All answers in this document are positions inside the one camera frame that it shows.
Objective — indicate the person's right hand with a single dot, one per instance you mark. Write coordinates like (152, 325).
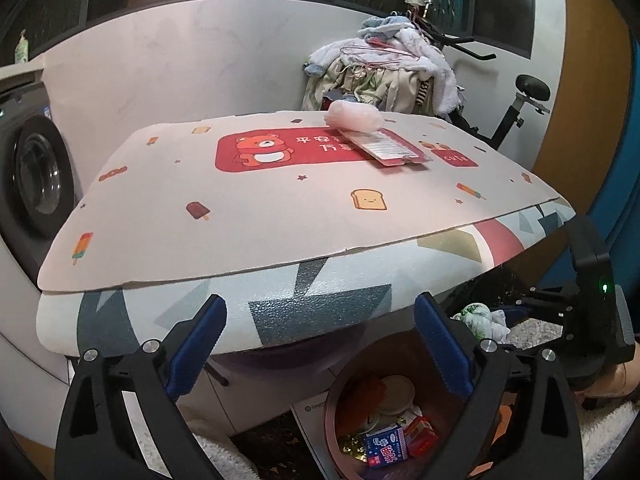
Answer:
(617, 382)

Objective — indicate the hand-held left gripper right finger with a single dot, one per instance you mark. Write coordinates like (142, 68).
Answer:
(442, 345)

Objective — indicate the bear printed table mat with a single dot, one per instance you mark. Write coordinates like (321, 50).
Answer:
(300, 210)

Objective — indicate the black exercise bike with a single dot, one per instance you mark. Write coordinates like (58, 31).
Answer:
(532, 87)

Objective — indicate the gold foil wrapper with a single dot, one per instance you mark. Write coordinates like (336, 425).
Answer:
(352, 447)

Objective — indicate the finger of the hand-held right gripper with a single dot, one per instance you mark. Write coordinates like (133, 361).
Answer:
(547, 307)

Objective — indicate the blue and white carton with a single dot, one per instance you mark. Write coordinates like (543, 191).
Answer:
(385, 447)

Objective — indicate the pile of clothes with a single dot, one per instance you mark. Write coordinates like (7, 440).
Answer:
(380, 70)

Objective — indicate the white tissue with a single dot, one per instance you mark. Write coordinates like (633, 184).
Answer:
(477, 317)

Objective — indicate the white fluffy rug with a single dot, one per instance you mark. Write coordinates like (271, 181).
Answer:
(605, 440)
(220, 452)

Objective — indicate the flat white box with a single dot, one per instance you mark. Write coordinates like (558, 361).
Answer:
(310, 420)

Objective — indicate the brown trash bin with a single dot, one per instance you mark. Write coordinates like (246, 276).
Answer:
(395, 355)

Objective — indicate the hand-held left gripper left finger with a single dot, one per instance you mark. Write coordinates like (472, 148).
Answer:
(200, 345)

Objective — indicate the purple basin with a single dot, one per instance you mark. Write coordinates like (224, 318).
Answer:
(300, 355)

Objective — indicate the round white lid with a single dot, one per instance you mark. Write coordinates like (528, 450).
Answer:
(397, 392)

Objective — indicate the clear blister card pack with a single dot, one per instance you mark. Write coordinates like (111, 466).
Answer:
(387, 147)

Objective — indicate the geometric patterned table cover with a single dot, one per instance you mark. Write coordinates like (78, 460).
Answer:
(310, 305)

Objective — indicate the pink plastic bag roll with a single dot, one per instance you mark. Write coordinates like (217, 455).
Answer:
(352, 116)

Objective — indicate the small red box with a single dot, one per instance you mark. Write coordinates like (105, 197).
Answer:
(421, 435)

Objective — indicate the white washing machine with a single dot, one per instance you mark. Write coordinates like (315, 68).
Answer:
(35, 180)

